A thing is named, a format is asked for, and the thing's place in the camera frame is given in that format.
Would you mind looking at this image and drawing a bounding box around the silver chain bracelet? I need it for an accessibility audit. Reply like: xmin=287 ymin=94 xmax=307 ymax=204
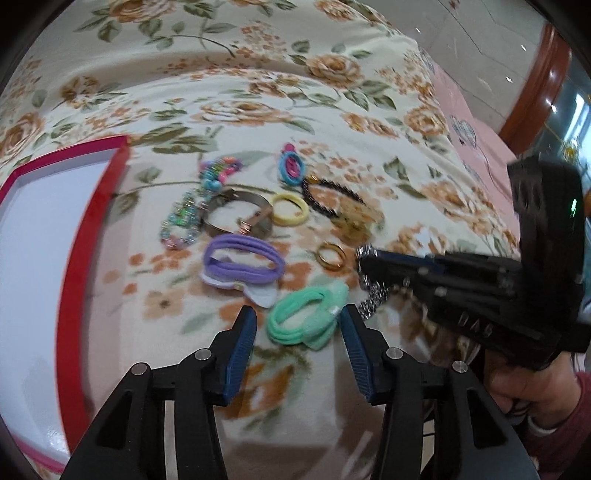
xmin=353 ymin=244 xmax=394 ymax=320

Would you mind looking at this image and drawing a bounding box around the yellow hair claw clip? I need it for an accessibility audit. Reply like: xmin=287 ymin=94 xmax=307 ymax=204
xmin=332 ymin=207 xmax=385 ymax=243

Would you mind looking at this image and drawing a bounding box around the gold ring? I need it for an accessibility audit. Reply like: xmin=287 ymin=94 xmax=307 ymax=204
xmin=315 ymin=241 xmax=351 ymax=271

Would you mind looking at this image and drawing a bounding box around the green hair tie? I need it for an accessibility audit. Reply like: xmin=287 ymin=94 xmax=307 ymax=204
xmin=266 ymin=280 xmax=351 ymax=351

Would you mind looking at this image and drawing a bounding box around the black bead bracelet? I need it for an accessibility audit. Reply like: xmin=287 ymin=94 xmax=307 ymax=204
xmin=300 ymin=176 xmax=369 ymax=218

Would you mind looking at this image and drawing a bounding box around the blue hair tie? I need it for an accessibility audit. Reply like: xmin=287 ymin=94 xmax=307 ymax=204
xmin=277 ymin=151 xmax=308 ymax=187

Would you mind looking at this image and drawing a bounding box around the purple hair tie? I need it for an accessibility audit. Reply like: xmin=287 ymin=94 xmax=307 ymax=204
xmin=199 ymin=233 xmax=288 ymax=309

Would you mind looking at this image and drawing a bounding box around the pink hair clip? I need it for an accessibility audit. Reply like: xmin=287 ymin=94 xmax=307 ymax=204
xmin=281 ymin=143 xmax=297 ymax=159

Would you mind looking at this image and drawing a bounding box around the right hand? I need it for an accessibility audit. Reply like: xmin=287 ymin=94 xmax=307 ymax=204
xmin=487 ymin=352 xmax=582 ymax=430

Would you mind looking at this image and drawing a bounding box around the pink bed sheet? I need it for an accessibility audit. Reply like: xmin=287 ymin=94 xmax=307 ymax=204
xmin=422 ymin=51 xmax=520 ymax=236

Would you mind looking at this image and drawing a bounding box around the floral blanket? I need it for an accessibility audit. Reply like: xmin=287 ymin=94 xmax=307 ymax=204
xmin=1 ymin=1 xmax=518 ymax=479

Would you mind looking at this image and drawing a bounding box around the red shallow box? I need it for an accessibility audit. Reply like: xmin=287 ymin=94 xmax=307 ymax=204
xmin=1 ymin=136 xmax=130 ymax=474

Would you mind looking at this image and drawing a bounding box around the yellow hair tie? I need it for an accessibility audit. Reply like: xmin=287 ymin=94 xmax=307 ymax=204
xmin=268 ymin=191 xmax=311 ymax=227

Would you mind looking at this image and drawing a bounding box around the wooden door frame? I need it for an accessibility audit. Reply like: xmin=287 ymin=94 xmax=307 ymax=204
xmin=499 ymin=23 xmax=572 ymax=155

